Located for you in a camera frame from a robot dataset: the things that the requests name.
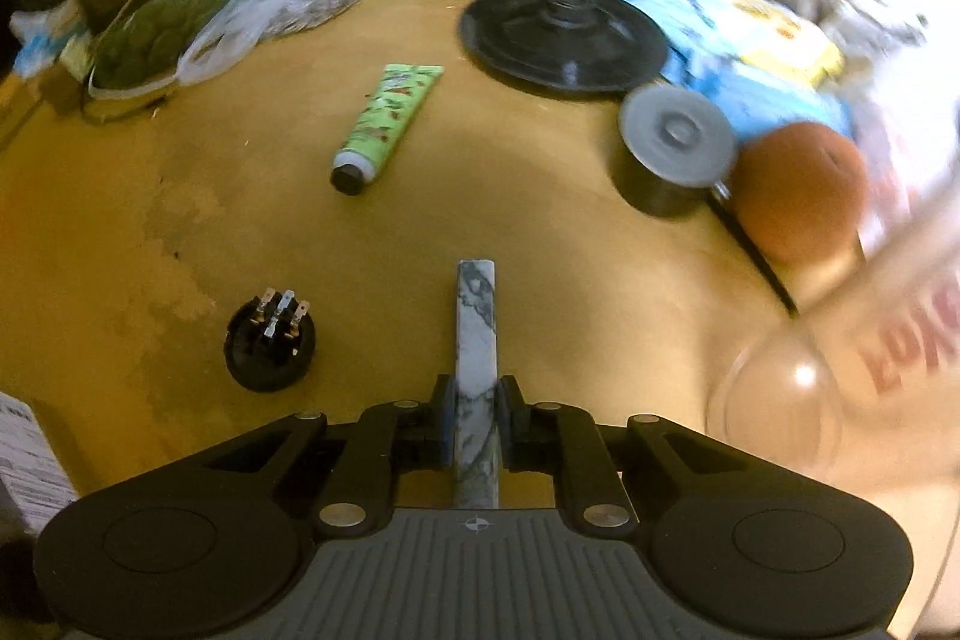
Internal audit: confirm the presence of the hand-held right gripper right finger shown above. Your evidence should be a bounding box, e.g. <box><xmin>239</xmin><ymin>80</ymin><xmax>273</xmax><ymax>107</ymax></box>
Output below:
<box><xmin>495</xmin><ymin>374</ymin><xmax>760</xmax><ymax>533</ymax></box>

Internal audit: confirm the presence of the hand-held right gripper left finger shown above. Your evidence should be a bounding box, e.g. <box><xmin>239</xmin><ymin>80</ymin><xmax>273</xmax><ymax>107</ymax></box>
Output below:
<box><xmin>201</xmin><ymin>376</ymin><xmax>455</xmax><ymax>533</ymax></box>

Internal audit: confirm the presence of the marbled grey bar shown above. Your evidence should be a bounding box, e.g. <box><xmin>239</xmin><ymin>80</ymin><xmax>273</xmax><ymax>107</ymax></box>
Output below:
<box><xmin>449</xmin><ymin>259</ymin><xmax>501</xmax><ymax>508</ymax></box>

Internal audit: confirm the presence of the black canister with grey lid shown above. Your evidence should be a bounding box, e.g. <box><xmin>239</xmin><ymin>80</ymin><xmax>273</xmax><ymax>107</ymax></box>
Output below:
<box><xmin>610</xmin><ymin>84</ymin><xmax>738</xmax><ymax>219</ymax></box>

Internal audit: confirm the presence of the green tube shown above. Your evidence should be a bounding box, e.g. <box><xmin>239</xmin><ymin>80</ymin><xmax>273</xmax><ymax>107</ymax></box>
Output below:
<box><xmin>329</xmin><ymin>63</ymin><xmax>446</xmax><ymax>196</ymax></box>

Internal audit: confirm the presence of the orange fruit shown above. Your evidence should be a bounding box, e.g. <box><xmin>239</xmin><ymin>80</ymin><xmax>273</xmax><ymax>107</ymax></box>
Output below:
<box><xmin>730</xmin><ymin>122</ymin><xmax>871</xmax><ymax>264</ymax></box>

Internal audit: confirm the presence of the black round disc lid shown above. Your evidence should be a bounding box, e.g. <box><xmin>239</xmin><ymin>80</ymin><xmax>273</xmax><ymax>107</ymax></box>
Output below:
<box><xmin>458</xmin><ymin>0</ymin><xmax>671</xmax><ymax>99</ymax></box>

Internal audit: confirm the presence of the clear shaker bottle grey lid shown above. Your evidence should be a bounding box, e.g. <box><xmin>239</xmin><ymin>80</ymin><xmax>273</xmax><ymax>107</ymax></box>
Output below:
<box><xmin>703</xmin><ymin>98</ymin><xmax>960</xmax><ymax>485</ymax></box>

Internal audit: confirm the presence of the light blue packet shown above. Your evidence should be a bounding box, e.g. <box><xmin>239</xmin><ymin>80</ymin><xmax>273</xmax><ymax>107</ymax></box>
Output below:
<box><xmin>619</xmin><ymin>0</ymin><xmax>856</xmax><ymax>140</ymax></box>

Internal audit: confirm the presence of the clear bag of seeds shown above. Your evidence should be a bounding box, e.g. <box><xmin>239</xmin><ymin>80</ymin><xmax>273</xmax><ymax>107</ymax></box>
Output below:
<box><xmin>178</xmin><ymin>0</ymin><xmax>374</xmax><ymax>88</ymax></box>

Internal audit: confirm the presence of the yellow packet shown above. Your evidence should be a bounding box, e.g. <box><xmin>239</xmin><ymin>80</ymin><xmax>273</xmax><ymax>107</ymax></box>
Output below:
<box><xmin>711</xmin><ymin>0</ymin><xmax>847</xmax><ymax>88</ymax></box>

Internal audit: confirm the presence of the blue and white tissue pack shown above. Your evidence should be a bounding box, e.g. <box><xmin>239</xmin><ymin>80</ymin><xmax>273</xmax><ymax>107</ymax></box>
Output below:
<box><xmin>10</xmin><ymin>5</ymin><xmax>92</xmax><ymax>80</ymax></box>

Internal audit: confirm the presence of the black round switch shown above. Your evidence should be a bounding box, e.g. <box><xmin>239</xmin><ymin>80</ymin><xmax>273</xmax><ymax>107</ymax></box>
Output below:
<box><xmin>224</xmin><ymin>288</ymin><xmax>318</xmax><ymax>393</ymax></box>

